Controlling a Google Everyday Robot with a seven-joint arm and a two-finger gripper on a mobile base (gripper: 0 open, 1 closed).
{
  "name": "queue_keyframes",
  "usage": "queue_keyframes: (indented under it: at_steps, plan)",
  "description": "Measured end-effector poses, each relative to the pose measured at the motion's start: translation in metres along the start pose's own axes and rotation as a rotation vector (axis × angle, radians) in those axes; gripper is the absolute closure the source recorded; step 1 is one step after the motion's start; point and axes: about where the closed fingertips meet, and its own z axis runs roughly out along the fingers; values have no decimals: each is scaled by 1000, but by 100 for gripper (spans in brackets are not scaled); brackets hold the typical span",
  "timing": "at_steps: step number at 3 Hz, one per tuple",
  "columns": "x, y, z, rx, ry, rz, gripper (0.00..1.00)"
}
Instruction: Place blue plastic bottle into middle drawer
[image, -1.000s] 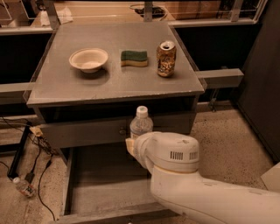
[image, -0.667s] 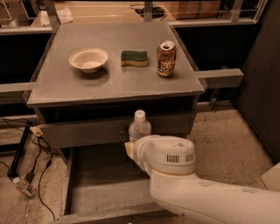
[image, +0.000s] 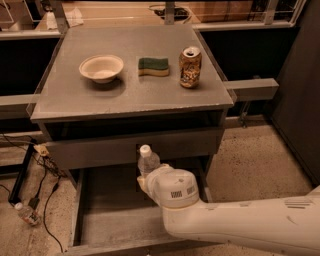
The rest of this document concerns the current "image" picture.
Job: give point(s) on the clear blue-label plastic bottle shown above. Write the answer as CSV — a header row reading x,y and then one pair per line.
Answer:
x,y
148,160

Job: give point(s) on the small bottle on floor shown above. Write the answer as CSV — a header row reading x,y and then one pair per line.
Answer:
x,y
27,214

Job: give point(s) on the green yellow sponge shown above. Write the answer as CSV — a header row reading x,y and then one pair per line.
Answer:
x,y
153,66

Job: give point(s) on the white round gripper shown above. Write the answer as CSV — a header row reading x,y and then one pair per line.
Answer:
x,y
154,181

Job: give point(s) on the white crumpled cloth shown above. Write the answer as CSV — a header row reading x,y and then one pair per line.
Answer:
x,y
74,17

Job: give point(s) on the white paper bowl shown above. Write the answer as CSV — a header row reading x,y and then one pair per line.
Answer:
x,y
101,68

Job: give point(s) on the grey horizontal rail bar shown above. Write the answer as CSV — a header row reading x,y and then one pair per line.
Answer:
x,y
252,90

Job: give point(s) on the closed grey top drawer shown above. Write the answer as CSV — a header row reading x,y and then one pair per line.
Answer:
x,y
122,149

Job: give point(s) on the open grey middle drawer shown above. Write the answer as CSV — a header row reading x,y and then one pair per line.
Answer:
x,y
113,217

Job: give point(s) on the black metal stand leg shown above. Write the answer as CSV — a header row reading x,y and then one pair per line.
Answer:
x,y
22,170

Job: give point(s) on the gold soda can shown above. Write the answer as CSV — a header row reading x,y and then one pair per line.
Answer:
x,y
190,61

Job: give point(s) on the grey wooden drawer cabinet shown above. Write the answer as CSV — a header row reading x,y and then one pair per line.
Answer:
x,y
72,107

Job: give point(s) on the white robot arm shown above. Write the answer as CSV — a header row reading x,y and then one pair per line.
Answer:
x,y
288,226

